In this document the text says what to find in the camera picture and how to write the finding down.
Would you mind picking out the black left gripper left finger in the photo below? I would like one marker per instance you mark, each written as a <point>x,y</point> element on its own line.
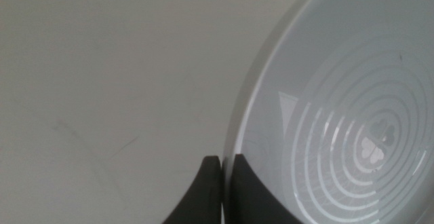
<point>205,197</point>

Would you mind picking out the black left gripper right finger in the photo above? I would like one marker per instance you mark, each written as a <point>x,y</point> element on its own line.
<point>245,200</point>

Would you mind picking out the grey shallow bowl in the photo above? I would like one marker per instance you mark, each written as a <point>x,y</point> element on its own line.
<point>339,115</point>

